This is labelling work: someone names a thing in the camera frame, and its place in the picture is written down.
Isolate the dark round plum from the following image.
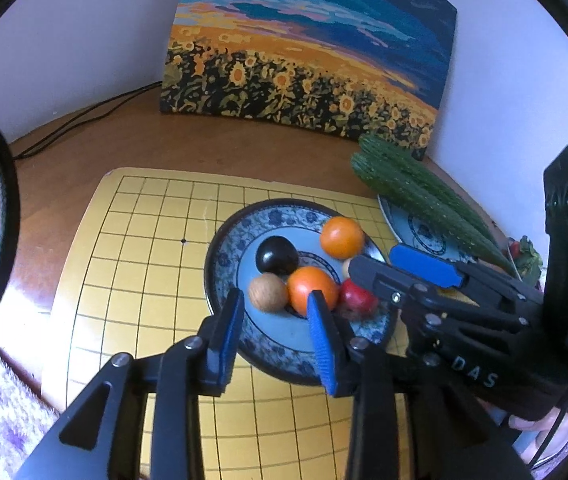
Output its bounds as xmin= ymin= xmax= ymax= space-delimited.
xmin=255 ymin=236 xmax=299 ymax=276

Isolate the sunflower field painting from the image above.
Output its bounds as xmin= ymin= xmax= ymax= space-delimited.
xmin=159 ymin=0 xmax=459 ymax=162

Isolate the dish of green vegetables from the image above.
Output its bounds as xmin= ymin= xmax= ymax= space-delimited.
xmin=506 ymin=235 xmax=545 ymax=286

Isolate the small orange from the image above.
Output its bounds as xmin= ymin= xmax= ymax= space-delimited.
xmin=320 ymin=216 xmax=366 ymax=260

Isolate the black cable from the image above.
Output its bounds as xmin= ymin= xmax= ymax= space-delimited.
xmin=14 ymin=85 xmax=162 ymax=161
xmin=11 ymin=80 xmax=162 ymax=158

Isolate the green cucumber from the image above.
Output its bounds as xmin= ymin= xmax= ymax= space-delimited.
xmin=351 ymin=152 xmax=517 ymax=276
xmin=358 ymin=132 xmax=500 ymax=246

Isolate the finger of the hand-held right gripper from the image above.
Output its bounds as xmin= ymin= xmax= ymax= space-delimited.
xmin=389 ymin=244 xmax=546 ymax=312
xmin=348 ymin=254 xmax=546 ymax=344

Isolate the brown round fruit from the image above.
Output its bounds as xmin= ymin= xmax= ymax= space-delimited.
xmin=248 ymin=273 xmax=289 ymax=313

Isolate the large orange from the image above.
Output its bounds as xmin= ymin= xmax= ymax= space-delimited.
xmin=286 ymin=266 xmax=340 ymax=312

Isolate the purple fluffy towel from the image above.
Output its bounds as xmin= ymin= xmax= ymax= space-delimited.
xmin=0 ymin=340 xmax=62 ymax=480

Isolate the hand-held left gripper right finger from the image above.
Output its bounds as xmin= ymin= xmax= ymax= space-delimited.
xmin=307 ymin=290 xmax=535 ymax=480

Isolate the blue patterned porcelain plate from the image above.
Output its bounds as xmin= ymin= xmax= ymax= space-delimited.
xmin=378 ymin=194 xmax=480 ymax=266
xmin=204 ymin=199 xmax=399 ymax=386

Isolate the yellow grid board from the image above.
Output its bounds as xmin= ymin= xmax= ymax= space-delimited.
xmin=41 ymin=167 xmax=415 ymax=480

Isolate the smooth red apple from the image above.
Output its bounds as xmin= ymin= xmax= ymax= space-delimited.
xmin=339 ymin=280 xmax=380 ymax=317

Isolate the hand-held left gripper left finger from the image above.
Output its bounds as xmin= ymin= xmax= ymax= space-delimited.
xmin=14 ymin=287 xmax=246 ymax=480

